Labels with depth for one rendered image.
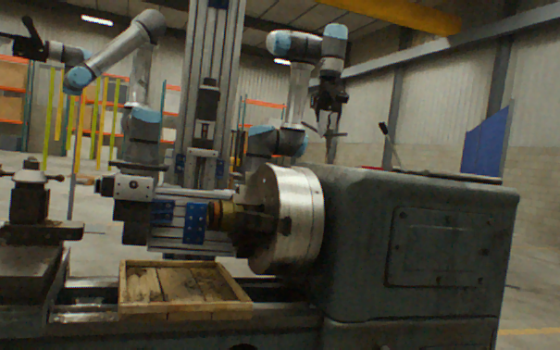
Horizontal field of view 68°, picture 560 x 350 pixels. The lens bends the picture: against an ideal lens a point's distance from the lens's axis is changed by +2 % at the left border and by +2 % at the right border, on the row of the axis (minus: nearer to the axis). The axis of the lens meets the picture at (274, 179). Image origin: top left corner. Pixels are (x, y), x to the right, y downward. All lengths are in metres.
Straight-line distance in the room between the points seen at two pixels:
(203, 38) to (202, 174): 0.62
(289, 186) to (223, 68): 1.04
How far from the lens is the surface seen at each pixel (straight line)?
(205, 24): 2.04
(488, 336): 1.45
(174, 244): 1.79
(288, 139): 1.81
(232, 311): 1.02
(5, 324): 0.94
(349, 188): 1.04
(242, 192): 1.16
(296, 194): 1.05
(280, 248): 1.04
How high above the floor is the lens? 1.25
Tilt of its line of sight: 3 degrees down
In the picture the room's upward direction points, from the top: 7 degrees clockwise
